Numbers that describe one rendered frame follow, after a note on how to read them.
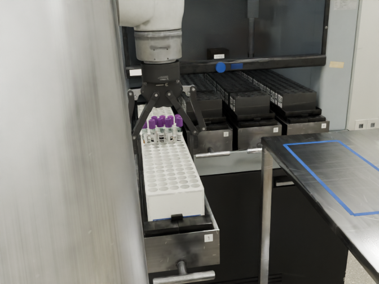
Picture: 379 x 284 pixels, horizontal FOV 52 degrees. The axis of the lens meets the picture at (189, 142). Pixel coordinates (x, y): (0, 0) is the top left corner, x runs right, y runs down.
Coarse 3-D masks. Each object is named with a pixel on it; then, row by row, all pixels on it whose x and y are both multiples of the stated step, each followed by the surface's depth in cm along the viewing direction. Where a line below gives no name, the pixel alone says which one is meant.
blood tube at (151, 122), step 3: (150, 120) 87; (153, 120) 87; (150, 123) 86; (153, 123) 87; (150, 126) 87; (153, 126) 87; (150, 129) 87; (153, 129) 87; (150, 132) 88; (153, 132) 87; (153, 135) 88; (153, 138) 88; (153, 141) 88; (156, 141) 89
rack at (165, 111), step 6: (138, 108) 117; (156, 108) 118; (162, 108) 116; (168, 108) 116; (138, 114) 111; (150, 114) 111; (156, 114) 111; (162, 114) 111; (168, 114) 111; (174, 120) 104; (174, 126) 99; (174, 132) 95
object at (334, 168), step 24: (264, 144) 100; (288, 144) 97; (312, 144) 96; (336, 144) 96; (360, 144) 95; (264, 168) 103; (288, 168) 83; (312, 168) 83; (336, 168) 82; (360, 168) 82; (264, 192) 106; (312, 192) 73; (336, 192) 73; (360, 192) 72; (264, 216) 108; (336, 216) 65; (360, 216) 64; (264, 240) 111; (360, 240) 58; (264, 264) 114; (360, 264) 56
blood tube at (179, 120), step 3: (177, 117) 88; (180, 117) 88; (177, 120) 87; (180, 120) 87; (177, 123) 88; (180, 123) 88; (177, 126) 88; (180, 126) 88; (177, 129) 88; (180, 129) 88; (177, 132) 89; (180, 132) 88; (177, 135) 89; (180, 135) 89; (177, 138) 89; (180, 138) 89
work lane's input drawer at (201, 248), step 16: (144, 192) 79; (144, 208) 70; (208, 208) 72; (144, 224) 65; (160, 224) 65; (176, 224) 65; (192, 224) 65; (208, 224) 65; (144, 240) 63; (160, 240) 64; (176, 240) 64; (192, 240) 65; (208, 240) 65; (160, 256) 65; (176, 256) 65; (192, 256) 66; (208, 256) 66; (208, 272) 63
